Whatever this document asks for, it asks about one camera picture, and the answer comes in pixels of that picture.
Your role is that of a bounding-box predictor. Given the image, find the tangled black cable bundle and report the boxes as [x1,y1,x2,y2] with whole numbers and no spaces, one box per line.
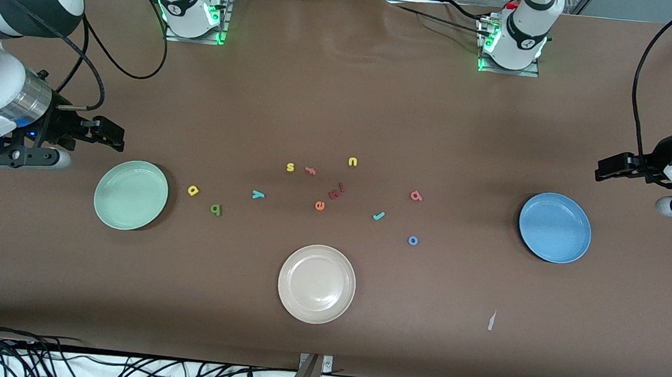
[0,315,301,377]

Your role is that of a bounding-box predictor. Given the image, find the green plate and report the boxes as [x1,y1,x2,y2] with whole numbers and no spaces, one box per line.
[91,157,171,234]

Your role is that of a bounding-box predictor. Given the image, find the black cables on table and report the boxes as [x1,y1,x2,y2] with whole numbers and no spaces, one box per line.
[393,1,490,37]

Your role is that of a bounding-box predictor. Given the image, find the beige plate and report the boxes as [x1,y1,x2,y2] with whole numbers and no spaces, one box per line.
[274,242,359,327]

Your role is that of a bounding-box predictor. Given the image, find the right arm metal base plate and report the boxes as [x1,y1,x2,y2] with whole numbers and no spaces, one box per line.
[164,0,235,47]

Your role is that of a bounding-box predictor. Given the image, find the brown paper table cover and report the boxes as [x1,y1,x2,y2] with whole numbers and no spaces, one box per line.
[0,0,672,377]

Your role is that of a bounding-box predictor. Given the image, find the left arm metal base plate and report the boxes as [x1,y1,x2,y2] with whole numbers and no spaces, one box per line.
[476,17,545,79]

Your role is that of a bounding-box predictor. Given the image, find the blue plate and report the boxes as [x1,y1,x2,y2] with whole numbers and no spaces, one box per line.
[515,190,595,266]

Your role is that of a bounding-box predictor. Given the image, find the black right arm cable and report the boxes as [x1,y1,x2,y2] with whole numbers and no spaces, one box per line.
[0,0,173,119]

